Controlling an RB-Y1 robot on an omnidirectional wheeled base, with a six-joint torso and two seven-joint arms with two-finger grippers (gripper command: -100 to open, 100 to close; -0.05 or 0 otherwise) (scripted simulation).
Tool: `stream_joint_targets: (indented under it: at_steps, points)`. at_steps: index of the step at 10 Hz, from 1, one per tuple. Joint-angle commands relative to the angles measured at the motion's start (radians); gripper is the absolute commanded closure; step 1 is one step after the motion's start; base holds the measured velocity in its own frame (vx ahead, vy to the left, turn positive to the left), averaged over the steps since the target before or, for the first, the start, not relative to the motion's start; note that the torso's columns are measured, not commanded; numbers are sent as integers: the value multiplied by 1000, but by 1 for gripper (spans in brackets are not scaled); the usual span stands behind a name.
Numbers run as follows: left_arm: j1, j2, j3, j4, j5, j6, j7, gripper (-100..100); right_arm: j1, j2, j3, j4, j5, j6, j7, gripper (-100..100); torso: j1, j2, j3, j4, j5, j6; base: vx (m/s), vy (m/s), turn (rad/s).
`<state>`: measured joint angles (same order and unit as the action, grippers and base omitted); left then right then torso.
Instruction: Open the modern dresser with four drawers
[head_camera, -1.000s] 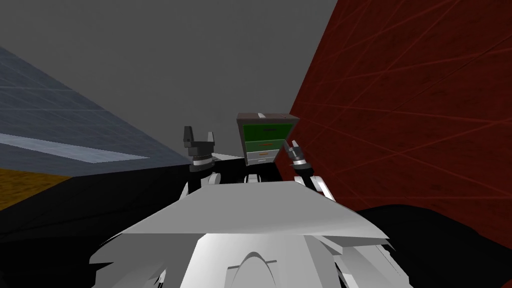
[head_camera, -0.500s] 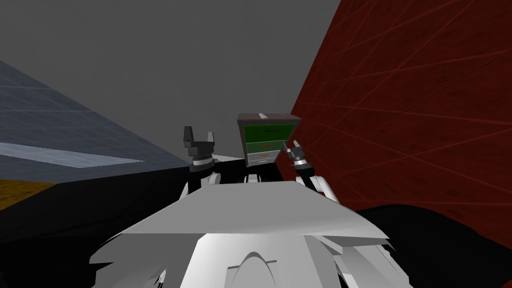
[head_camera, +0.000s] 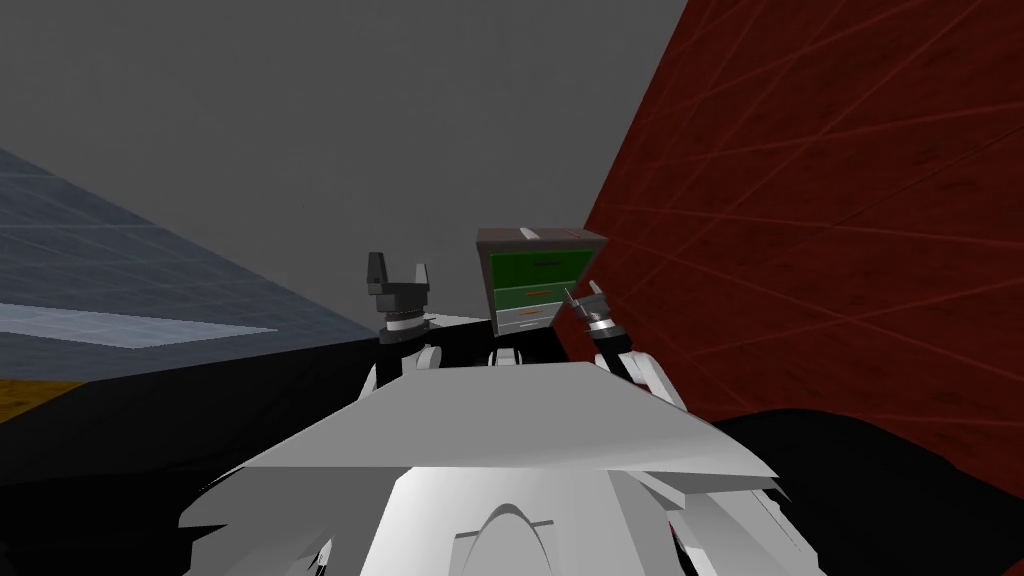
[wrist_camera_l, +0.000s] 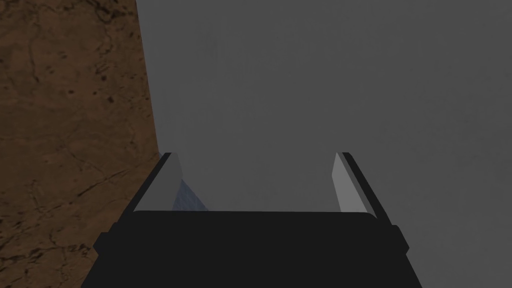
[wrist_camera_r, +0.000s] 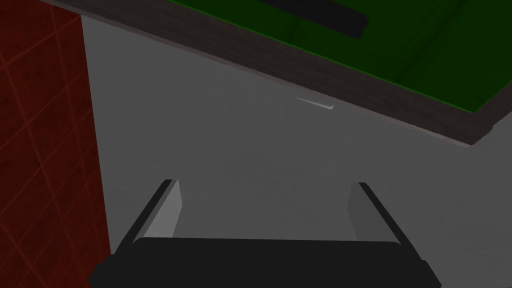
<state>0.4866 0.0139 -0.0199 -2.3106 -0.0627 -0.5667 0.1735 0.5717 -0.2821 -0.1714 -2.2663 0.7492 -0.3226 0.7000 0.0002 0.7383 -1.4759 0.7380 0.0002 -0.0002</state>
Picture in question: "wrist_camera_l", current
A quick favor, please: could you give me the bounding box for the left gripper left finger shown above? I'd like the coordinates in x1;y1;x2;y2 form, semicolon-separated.
124;151;184;217

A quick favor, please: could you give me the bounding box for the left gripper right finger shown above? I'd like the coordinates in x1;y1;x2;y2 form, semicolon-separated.
331;151;388;221

